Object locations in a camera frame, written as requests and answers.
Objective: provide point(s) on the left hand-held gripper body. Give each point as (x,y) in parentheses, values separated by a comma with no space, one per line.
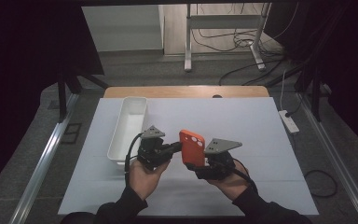
(152,152)

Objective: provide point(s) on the aluminium floor rail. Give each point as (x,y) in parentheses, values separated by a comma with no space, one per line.
(43,161)
(335,149)

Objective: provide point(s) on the white metal desk frame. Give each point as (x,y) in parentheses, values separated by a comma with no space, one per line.
(220,21)

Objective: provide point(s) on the orange phone case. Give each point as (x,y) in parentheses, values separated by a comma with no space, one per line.
(192,149)

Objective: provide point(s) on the person's left hand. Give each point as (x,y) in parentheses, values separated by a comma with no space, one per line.
(146,180)

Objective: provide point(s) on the person's right hand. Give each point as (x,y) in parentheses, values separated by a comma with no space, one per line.
(230,185)

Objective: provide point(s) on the white board table cover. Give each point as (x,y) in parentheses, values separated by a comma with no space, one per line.
(261,161)

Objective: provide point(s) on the black metal stand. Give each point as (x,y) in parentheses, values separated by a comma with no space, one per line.
(315,93)
(62,96)

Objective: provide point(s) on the wooden table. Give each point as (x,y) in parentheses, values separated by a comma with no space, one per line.
(183,92)

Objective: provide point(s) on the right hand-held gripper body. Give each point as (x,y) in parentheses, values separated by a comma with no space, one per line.
(219,165)

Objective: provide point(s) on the white plastic storage bin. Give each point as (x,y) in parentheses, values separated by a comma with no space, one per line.
(127,124)

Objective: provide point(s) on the black curtain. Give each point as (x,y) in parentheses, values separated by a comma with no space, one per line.
(348,62)
(18,77)

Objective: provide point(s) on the white power strip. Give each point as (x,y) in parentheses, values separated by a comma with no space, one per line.
(289,122)

